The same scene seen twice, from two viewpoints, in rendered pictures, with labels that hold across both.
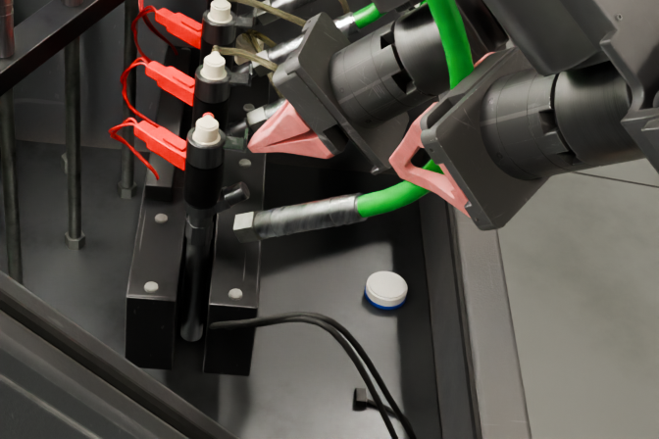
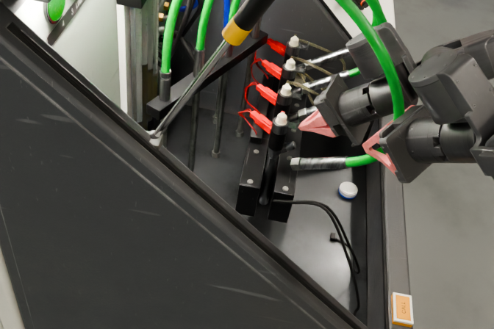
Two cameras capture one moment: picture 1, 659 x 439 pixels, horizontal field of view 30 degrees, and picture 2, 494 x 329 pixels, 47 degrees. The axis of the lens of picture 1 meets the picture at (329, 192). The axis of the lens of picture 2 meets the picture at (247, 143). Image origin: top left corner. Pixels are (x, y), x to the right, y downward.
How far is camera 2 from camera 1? 0.08 m
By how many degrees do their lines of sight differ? 7
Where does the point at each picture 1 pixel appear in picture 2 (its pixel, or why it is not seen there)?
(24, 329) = (211, 207)
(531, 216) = not seen: hidden behind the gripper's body
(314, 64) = (332, 97)
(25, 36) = not seen: hidden behind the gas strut
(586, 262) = (437, 178)
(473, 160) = (401, 153)
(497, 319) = (398, 211)
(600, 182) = not seen: hidden behind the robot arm
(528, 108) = (428, 134)
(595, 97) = (459, 136)
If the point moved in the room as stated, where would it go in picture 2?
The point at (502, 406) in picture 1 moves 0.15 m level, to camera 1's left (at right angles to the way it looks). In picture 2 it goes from (396, 250) to (312, 226)
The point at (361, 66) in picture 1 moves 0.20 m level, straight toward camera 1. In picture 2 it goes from (353, 100) to (331, 194)
